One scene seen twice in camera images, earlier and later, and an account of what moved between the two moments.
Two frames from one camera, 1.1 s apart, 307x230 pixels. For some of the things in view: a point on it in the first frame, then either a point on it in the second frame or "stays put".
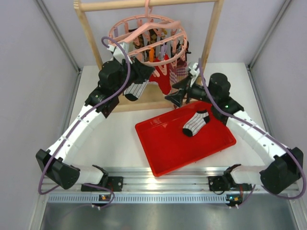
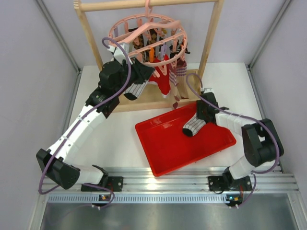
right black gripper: [178, 98] → [200, 115]
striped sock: [135, 90] stays put
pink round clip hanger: [153, 40] stays put
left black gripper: [142, 72] stays put
